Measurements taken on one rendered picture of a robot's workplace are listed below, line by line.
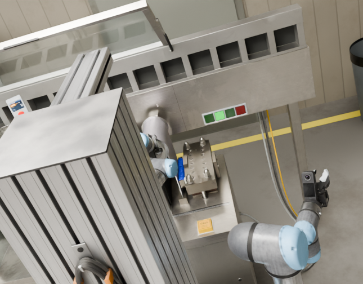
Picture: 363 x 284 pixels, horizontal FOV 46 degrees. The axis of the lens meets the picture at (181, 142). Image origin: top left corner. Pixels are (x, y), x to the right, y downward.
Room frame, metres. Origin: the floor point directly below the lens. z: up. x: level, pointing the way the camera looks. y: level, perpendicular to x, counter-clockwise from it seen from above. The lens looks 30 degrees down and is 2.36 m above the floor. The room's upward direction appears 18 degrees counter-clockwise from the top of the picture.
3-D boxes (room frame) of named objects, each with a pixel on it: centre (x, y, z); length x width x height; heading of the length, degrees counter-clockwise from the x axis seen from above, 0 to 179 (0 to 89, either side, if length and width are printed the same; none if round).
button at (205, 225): (1.62, 0.02, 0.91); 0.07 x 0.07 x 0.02; 82
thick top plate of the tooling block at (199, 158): (2.01, -0.05, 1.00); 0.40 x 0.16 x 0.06; 172
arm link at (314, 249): (1.12, -0.31, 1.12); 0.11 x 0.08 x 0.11; 55
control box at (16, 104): (1.97, 0.68, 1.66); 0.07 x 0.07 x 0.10; 19
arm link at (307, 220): (1.11, -0.32, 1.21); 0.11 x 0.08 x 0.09; 145
